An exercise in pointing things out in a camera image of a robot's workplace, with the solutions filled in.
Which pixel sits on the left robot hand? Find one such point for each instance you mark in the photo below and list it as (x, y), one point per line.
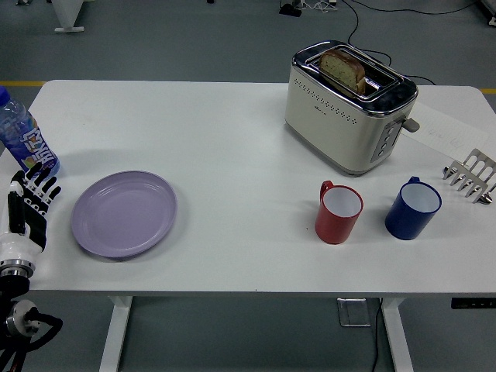
(19, 242)

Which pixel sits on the purple plate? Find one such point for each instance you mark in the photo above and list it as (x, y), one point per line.
(124, 215)

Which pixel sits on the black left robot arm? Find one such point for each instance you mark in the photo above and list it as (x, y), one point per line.
(13, 286)

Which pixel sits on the clear plastic floor plate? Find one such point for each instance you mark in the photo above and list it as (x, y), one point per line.
(354, 312)

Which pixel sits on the blue drink bottle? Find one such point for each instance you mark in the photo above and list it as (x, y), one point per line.
(23, 135)

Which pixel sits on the white stand foot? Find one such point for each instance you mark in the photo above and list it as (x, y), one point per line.
(67, 15)

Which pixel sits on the red cup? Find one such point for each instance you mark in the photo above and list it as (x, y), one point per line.
(333, 228)

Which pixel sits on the cream and chrome toaster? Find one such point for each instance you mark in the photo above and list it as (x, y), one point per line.
(333, 128)

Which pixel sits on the black device on floor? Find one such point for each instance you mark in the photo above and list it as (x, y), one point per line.
(290, 10)

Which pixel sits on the bread slice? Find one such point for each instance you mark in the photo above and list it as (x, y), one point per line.
(343, 69)

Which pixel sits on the blue cup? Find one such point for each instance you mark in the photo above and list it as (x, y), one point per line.
(407, 224)

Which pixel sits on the white paper sheet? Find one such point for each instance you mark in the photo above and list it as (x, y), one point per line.
(445, 131)

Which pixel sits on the black table control panel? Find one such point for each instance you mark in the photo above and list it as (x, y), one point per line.
(472, 304)

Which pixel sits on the silver metal toast rack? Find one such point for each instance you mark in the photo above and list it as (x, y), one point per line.
(478, 164)

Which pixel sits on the white furniture piece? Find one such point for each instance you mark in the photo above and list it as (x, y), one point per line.
(491, 11)

